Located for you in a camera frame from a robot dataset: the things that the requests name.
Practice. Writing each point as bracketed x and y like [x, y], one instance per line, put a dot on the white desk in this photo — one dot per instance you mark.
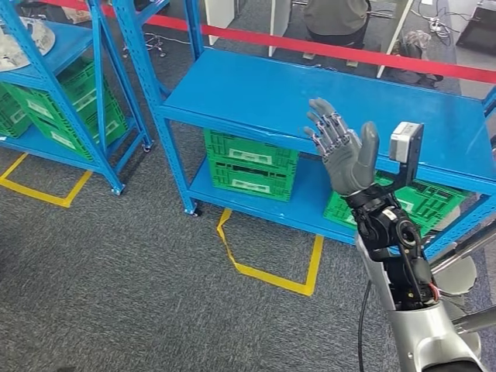
[219, 13]
[278, 25]

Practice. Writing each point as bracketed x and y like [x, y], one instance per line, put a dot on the silver wheel cover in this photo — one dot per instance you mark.
[15, 51]

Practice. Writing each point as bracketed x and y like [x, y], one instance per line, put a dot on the blue metal shelf rack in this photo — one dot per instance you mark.
[46, 82]
[251, 87]

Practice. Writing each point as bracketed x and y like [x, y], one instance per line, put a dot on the black round stool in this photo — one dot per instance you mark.
[152, 43]

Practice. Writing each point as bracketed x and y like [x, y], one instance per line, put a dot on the grey backpack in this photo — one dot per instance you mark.
[414, 51]

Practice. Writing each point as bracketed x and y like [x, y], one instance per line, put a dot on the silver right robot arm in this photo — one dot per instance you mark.
[426, 339]

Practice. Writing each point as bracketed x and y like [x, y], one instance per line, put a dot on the yellow floor tape outline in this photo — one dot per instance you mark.
[73, 192]
[314, 267]

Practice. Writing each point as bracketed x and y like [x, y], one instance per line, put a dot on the red barrier belt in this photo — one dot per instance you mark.
[349, 51]

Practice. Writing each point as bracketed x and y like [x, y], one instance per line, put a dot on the chrome barrier post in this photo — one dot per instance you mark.
[476, 318]
[465, 246]

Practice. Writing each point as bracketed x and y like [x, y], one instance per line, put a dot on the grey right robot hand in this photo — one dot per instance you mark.
[349, 164]

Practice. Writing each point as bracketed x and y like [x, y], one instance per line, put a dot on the black microwave oven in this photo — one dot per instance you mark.
[479, 31]

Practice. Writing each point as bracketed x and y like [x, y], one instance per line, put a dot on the person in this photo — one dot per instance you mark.
[333, 18]

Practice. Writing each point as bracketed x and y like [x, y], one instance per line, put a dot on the white plastic bag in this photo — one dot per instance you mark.
[77, 14]

